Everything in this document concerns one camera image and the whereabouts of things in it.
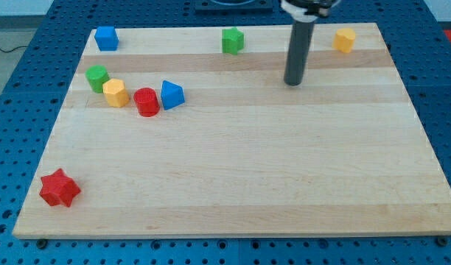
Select black cable on floor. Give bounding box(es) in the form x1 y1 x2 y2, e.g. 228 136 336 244
0 35 29 54

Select blue cube block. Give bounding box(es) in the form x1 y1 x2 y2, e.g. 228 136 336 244
94 26 119 52

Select wooden board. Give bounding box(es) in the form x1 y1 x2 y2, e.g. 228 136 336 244
13 23 451 239

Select green star block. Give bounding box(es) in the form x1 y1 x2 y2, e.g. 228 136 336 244
221 27 245 55

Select green cylinder block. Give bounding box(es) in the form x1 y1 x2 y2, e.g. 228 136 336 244
85 65 110 93

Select red cylinder block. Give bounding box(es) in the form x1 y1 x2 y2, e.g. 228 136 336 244
133 88 160 117

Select red star block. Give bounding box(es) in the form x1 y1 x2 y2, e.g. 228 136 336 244
39 169 81 208

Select yellow heart block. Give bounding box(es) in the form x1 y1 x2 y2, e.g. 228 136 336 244
332 28 356 53

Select yellow hexagon block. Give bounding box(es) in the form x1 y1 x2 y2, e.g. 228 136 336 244
102 78 130 107

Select blue triangle block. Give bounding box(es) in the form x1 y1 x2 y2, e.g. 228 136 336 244
161 80 185 110

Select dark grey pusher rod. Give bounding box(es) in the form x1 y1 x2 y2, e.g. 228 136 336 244
284 21 315 86

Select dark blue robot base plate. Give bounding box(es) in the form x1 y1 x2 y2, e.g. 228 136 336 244
193 0 273 13

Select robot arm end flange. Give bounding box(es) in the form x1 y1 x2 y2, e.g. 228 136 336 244
280 0 340 23

